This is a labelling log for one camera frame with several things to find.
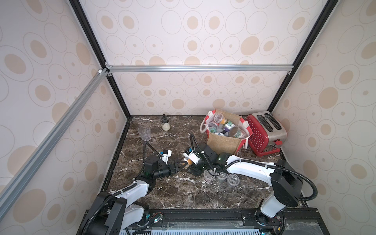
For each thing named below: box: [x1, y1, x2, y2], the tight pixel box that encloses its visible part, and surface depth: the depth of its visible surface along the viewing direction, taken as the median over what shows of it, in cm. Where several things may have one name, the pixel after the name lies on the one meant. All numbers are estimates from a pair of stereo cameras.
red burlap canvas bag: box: [199, 109, 254, 155], surface depth 87 cm
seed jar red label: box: [217, 171, 229, 180], surface depth 83 cm
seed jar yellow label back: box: [213, 112, 227, 125], surface depth 94 cm
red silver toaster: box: [246, 111, 288, 158], surface depth 92 cm
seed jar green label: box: [208, 122, 218, 134], surface depth 95 cm
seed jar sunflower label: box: [228, 126, 247, 139], surface depth 86 cm
